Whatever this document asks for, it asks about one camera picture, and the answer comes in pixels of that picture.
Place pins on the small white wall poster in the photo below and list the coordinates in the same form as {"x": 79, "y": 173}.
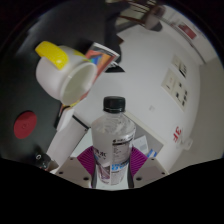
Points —
{"x": 180, "y": 66}

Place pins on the flat round red coaster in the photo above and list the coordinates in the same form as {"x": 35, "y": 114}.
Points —
{"x": 25, "y": 125}

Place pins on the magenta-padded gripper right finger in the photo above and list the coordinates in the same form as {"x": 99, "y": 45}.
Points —
{"x": 150, "y": 170}

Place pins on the black jacket with white print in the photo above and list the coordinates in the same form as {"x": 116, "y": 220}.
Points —
{"x": 113, "y": 33}

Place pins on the black and red power tool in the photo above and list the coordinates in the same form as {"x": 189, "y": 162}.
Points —
{"x": 44, "y": 160}

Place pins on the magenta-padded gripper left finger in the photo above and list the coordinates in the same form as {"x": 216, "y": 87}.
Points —
{"x": 71, "y": 170}

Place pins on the clear plastic water bottle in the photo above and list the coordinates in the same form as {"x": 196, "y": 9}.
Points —
{"x": 113, "y": 140}

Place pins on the large white wall poster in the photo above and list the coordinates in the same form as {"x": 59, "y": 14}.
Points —
{"x": 175, "y": 86}

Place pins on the colourful printed book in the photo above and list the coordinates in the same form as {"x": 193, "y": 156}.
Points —
{"x": 101, "y": 58}

